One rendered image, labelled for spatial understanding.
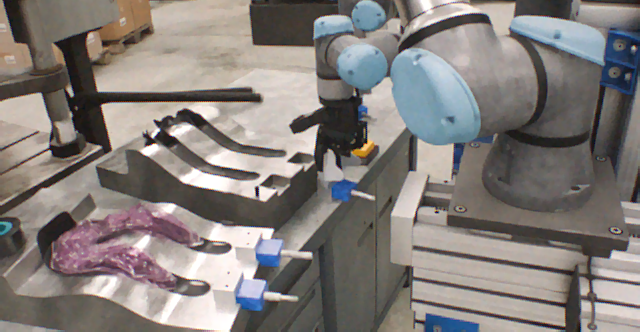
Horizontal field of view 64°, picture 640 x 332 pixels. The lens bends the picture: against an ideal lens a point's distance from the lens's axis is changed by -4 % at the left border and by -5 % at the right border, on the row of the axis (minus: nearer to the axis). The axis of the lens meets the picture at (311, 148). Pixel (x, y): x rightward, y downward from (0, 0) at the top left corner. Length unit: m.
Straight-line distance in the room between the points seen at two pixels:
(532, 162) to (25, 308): 0.82
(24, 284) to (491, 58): 0.81
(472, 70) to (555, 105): 0.13
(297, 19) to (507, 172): 4.44
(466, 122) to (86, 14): 1.38
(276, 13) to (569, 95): 4.59
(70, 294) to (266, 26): 4.50
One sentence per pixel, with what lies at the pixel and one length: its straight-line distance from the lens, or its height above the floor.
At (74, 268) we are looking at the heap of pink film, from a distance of 0.97.
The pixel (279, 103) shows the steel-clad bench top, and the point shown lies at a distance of 1.70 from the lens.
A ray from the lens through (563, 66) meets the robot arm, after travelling 0.67.
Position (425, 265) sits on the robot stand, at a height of 0.91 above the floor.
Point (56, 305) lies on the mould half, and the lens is 0.96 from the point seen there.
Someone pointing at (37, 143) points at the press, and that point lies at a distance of 1.78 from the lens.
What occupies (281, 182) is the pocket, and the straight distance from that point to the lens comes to 1.11.
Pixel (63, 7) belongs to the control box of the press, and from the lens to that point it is 1.72.
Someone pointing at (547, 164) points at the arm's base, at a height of 1.10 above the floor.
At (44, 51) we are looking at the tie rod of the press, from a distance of 1.53.
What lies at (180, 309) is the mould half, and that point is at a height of 0.85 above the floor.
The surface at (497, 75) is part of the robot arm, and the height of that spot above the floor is 1.23.
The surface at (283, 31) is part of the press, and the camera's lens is 5.18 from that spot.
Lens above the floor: 1.44
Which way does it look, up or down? 27 degrees down
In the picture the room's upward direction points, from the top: 4 degrees counter-clockwise
